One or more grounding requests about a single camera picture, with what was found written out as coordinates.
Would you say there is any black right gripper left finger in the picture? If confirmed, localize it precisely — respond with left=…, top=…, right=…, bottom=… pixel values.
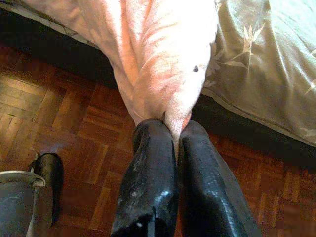
left=110, top=118, right=180, bottom=237

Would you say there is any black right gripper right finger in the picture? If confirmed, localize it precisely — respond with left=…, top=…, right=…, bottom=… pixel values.
left=177, top=120, right=263, bottom=237

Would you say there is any pink cartoon print blanket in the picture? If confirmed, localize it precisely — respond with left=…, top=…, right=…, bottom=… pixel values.
left=66, top=0, right=220, bottom=147

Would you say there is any bed with grey floral sheet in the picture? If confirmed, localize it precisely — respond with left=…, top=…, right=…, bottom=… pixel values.
left=0, top=0, right=316, bottom=147

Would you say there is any silver right robot leg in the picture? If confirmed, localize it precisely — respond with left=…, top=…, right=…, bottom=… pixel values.
left=0, top=152, right=65, bottom=237

